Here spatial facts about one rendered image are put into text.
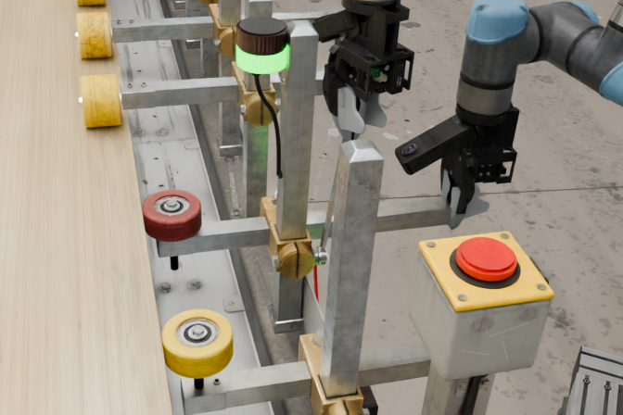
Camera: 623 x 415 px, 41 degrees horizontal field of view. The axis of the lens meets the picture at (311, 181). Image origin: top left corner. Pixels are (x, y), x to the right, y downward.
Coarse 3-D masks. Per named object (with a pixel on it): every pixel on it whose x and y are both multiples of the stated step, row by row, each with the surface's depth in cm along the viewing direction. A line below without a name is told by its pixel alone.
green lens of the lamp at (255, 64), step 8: (240, 56) 99; (248, 56) 98; (256, 56) 98; (264, 56) 98; (272, 56) 98; (280, 56) 99; (240, 64) 99; (248, 64) 98; (256, 64) 98; (264, 64) 98; (272, 64) 98; (280, 64) 99; (256, 72) 99; (264, 72) 99; (272, 72) 99
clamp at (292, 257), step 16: (272, 208) 121; (272, 224) 118; (272, 240) 117; (288, 240) 115; (304, 240) 115; (272, 256) 118; (288, 256) 113; (304, 256) 114; (288, 272) 115; (304, 272) 116
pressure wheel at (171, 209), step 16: (160, 192) 116; (176, 192) 117; (144, 208) 113; (160, 208) 114; (176, 208) 114; (192, 208) 114; (160, 224) 111; (176, 224) 111; (192, 224) 113; (160, 240) 113; (176, 240) 113; (176, 256) 119
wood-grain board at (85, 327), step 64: (0, 0) 171; (64, 0) 173; (0, 64) 148; (64, 64) 149; (0, 128) 130; (64, 128) 131; (128, 128) 132; (0, 192) 116; (64, 192) 116; (128, 192) 117; (0, 256) 104; (64, 256) 105; (128, 256) 106; (0, 320) 95; (64, 320) 95; (128, 320) 96; (0, 384) 87; (64, 384) 87; (128, 384) 88
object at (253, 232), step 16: (384, 208) 124; (400, 208) 124; (416, 208) 125; (432, 208) 125; (448, 208) 125; (208, 224) 119; (224, 224) 119; (240, 224) 119; (256, 224) 119; (320, 224) 121; (384, 224) 124; (400, 224) 124; (416, 224) 125; (432, 224) 126; (192, 240) 116; (208, 240) 117; (224, 240) 118; (240, 240) 119; (256, 240) 119; (160, 256) 116
